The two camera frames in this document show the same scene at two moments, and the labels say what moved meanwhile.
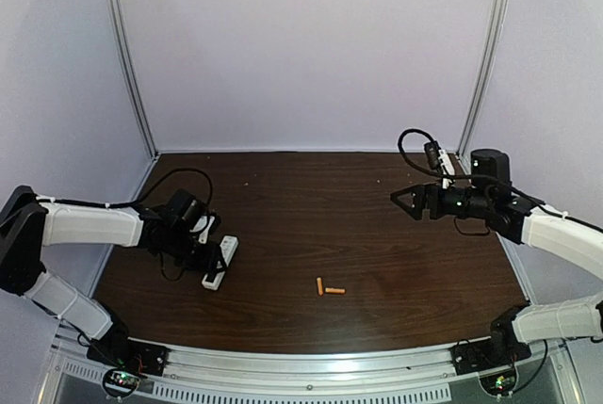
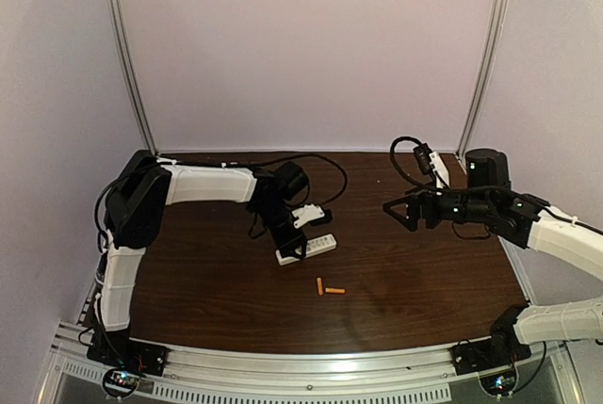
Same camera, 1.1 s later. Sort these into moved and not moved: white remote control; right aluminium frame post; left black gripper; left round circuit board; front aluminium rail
Moved: left black gripper; white remote control
Not moved: right aluminium frame post; front aluminium rail; left round circuit board
